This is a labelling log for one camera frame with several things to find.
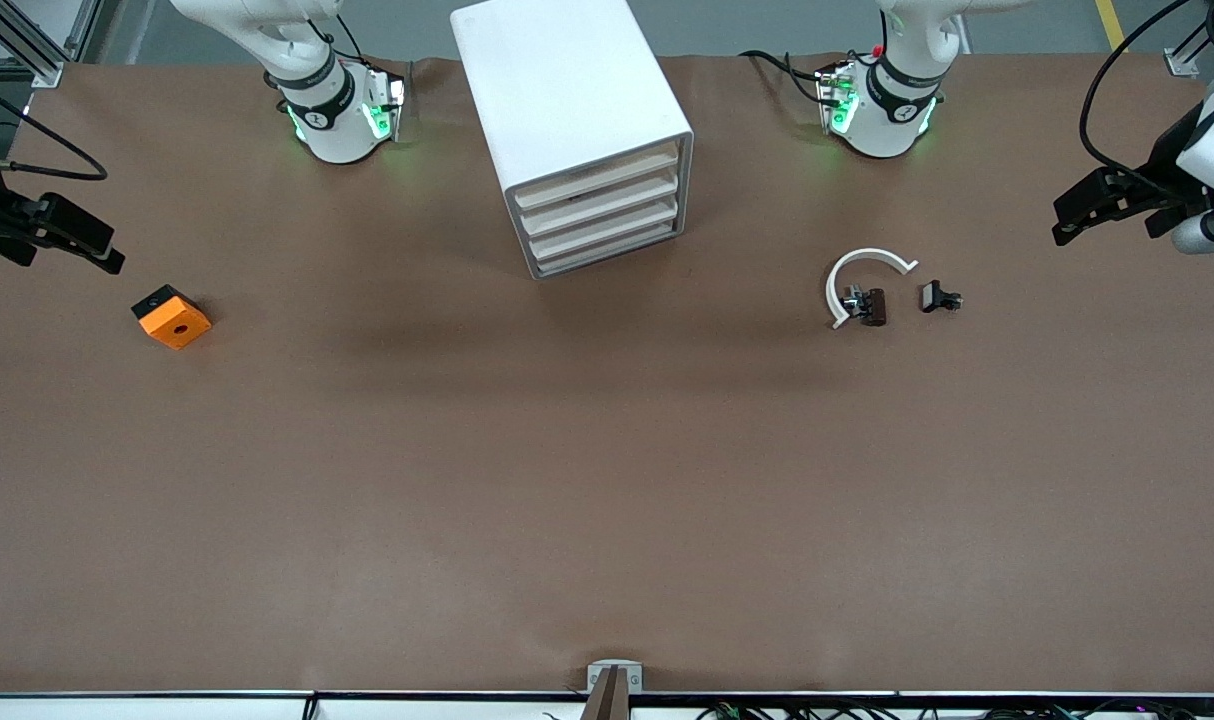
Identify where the white curved plastic bracket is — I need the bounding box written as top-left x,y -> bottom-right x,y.
825,247 -> 919,330

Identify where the orange black square block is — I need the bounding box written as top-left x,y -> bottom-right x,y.
131,284 -> 213,351

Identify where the brown post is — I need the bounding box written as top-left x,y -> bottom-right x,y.
581,668 -> 631,720

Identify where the aluminium frame profile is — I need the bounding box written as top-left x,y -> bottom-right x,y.
1165,0 -> 1214,78
0,0 -> 65,89

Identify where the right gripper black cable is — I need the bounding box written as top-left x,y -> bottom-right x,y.
0,73 -> 109,183

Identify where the metal table edge bracket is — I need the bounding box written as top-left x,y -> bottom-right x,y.
587,660 -> 645,693

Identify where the black base cable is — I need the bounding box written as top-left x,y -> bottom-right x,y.
740,48 -> 838,106

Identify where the white table edge rail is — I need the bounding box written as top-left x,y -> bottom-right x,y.
0,688 -> 1214,720

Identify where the dark brown small connector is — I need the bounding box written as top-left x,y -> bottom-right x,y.
843,286 -> 888,328

